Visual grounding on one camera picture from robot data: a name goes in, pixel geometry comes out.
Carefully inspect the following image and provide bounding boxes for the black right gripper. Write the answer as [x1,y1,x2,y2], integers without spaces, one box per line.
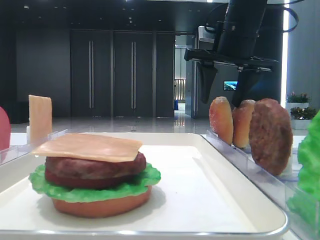
[184,48,279,107]

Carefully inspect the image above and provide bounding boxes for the bun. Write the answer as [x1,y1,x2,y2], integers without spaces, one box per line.
[208,96,234,145]
[52,186,152,218]
[232,99,256,148]

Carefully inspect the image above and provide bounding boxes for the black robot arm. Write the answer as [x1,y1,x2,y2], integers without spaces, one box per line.
[184,0,278,107]

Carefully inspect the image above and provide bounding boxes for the upright meat patty right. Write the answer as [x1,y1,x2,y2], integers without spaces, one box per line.
[249,98,293,176]

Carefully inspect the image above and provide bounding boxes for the green lettuce leaf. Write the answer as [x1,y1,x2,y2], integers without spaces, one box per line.
[28,163,161,203]

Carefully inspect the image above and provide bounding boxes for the upright green lettuce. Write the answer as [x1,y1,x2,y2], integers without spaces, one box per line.
[287,113,320,228]

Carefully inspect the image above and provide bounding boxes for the cheese slice on burger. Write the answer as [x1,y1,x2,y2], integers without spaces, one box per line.
[32,133,143,163]

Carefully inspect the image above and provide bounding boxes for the tomato slice in burger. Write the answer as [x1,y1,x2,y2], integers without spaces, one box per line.
[44,169,138,190]

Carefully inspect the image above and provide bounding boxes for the meat patty in burger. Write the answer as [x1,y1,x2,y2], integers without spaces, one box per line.
[45,152,147,180]

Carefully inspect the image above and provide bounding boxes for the upright cheese slice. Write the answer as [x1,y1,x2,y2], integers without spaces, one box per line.
[28,95,52,143]

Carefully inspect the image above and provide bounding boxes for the red tomato slice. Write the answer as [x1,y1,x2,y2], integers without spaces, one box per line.
[0,107,11,151]

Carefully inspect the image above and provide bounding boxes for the upright bun in rack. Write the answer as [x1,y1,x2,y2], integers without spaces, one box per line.
[232,99,256,148]

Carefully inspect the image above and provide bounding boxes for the potted plants in planter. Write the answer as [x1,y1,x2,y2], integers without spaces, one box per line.
[286,91,317,130]

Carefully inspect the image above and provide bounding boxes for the dark double doors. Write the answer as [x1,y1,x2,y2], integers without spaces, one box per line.
[70,30,175,117]

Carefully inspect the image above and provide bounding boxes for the white metal tray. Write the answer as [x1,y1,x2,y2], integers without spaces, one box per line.
[0,132,289,240]

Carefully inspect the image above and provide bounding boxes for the clear acrylic right rack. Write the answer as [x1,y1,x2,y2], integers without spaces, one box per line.
[202,130,320,240]

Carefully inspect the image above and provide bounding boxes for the clear acrylic rack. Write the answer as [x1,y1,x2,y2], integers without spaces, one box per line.
[0,129,69,165]
[202,130,320,240]

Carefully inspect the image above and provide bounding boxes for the clear acrylic left rack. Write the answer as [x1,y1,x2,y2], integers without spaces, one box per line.
[0,129,69,165]

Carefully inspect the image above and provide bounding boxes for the wall monitor screen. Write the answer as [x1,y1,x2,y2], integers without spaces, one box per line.
[223,81,238,91]

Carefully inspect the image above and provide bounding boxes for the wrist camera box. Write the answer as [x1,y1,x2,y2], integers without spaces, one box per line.
[198,25,216,43]

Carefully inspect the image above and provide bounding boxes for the black cable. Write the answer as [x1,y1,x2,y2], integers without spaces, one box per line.
[203,0,300,38]

